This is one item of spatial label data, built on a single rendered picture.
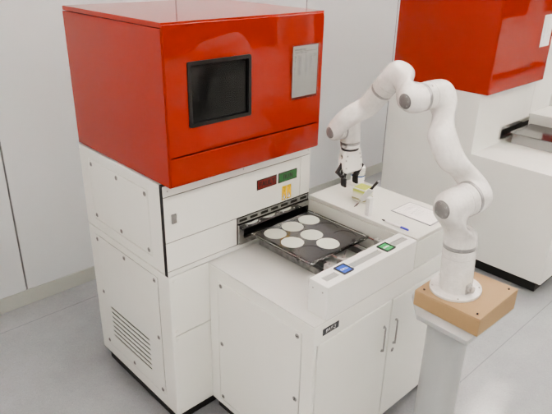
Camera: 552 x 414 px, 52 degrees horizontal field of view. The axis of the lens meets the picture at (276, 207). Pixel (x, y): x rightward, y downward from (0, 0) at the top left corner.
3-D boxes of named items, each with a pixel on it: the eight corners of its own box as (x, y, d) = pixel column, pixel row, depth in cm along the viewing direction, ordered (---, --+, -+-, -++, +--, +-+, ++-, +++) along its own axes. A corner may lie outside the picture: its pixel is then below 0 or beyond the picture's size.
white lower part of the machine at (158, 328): (104, 356, 311) (87, 222, 277) (223, 301, 362) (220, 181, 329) (178, 430, 264) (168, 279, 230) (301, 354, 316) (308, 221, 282)
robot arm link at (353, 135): (347, 145, 235) (364, 140, 240) (347, 114, 230) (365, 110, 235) (334, 140, 242) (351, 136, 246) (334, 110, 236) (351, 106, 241)
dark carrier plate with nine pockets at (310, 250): (255, 233, 252) (255, 232, 252) (308, 212, 274) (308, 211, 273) (310, 263, 229) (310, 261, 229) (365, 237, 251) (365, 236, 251)
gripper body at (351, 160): (347, 150, 237) (346, 175, 241) (365, 144, 242) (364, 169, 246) (335, 145, 242) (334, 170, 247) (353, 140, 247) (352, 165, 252)
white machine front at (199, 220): (165, 275, 232) (158, 185, 216) (304, 219, 284) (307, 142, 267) (169, 278, 230) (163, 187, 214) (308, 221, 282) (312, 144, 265)
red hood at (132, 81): (78, 142, 260) (61, 5, 236) (218, 112, 311) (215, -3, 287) (171, 190, 211) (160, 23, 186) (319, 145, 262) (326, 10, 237)
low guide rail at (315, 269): (259, 244, 259) (259, 238, 257) (262, 242, 260) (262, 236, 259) (342, 288, 226) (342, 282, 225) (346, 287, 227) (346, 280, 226)
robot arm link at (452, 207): (484, 246, 205) (492, 185, 195) (450, 263, 196) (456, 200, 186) (457, 234, 214) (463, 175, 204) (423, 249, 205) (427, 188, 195)
